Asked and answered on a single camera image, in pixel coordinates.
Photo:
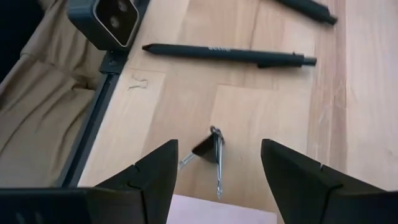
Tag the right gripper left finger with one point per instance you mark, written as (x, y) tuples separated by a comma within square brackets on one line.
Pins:
[(149, 186)]

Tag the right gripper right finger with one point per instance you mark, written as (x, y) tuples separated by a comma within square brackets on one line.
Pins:
[(298, 186)]

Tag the black binder clip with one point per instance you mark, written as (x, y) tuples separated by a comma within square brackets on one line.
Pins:
[(206, 149)]

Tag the pink sticky note pad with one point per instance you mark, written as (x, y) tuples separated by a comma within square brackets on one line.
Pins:
[(217, 211)]

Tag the black click pen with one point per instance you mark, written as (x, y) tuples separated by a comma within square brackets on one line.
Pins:
[(311, 11), (217, 53)]

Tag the beige cloth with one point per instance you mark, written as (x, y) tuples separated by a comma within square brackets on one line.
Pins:
[(40, 109)]

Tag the grey table camera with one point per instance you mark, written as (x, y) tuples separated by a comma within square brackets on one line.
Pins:
[(115, 18)]

